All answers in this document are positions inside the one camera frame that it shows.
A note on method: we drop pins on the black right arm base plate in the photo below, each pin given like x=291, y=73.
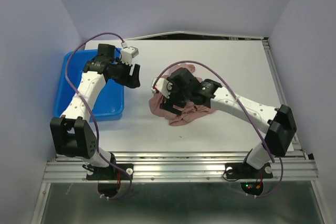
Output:
x=243, y=171

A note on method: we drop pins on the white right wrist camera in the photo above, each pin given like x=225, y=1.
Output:
x=162, y=86

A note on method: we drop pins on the aluminium table frame rail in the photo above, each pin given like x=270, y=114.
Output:
x=178, y=171

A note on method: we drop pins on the pink pleated skirt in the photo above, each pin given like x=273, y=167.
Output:
x=190, y=113

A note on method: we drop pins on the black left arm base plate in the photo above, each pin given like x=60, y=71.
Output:
x=104, y=173

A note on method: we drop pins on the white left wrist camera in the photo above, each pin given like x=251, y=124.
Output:
x=127, y=55

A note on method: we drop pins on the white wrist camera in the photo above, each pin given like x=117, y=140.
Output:
x=127, y=55
x=162, y=86

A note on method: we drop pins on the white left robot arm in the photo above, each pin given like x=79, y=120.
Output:
x=71, y=132

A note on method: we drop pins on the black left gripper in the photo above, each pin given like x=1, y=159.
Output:
x=130, y=81

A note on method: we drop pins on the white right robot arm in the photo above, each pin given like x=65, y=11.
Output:
x=275, y=126

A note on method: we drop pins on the blue plastic bin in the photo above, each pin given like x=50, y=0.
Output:
x=110, y=101

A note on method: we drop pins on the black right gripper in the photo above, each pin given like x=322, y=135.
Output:
x=168, y=103

